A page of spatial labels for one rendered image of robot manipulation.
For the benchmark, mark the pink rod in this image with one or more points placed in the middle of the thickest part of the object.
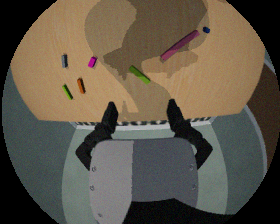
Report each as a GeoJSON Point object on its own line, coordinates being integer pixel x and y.
{"type": "Point", "coordinates": [179, 44]}

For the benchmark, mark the grey rod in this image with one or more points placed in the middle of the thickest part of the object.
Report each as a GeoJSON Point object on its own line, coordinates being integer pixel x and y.
{"type": "Point", "coordinates": [64, 61]}

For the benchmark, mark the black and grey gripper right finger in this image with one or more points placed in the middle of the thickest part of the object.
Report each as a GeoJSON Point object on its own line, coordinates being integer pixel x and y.
{"type": "Point", "coordinates": [183, 129]}

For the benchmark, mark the small magenta block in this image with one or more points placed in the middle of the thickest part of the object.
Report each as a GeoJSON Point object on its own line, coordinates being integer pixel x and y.
{"type": "Point", "coordinates": [92, 62]}

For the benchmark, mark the orange rod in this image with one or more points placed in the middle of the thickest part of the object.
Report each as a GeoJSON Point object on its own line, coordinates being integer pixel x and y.
{"type": "Point", "coordinates": [81, 85]}

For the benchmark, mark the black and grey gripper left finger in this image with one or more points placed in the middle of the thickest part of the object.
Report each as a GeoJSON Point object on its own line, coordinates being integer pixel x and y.
{"type": "Point", "coordinates": [102, 132]}

